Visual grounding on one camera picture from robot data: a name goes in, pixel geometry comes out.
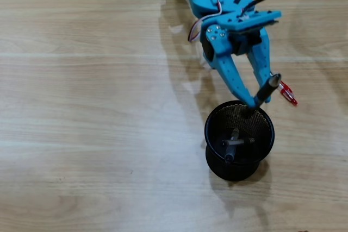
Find grey grip retractable pen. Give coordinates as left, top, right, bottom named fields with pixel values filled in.
left=221, top=137, right=256, bottom=147

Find black mesh pen holder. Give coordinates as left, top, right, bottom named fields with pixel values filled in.
left=203, top=100, right=275, bottom=181

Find red gel pen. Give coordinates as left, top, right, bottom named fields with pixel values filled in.
left=277, top=80, right=299, bottom=106

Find red white servo wire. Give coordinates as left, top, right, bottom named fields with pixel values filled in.
left=188, top=0, right=224, bottom=43

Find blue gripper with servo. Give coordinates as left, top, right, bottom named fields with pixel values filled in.
left=205, top=24, right=272, bottom=109

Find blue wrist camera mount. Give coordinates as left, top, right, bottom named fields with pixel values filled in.
left=202, top=10, right=282, bottom=36

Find pens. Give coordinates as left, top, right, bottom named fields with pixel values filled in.
left=224, top=128, right=240, bottom=164

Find black grip silver-band pen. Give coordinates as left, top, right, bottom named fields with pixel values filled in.
left=246, top=73, right=282, bottom=118

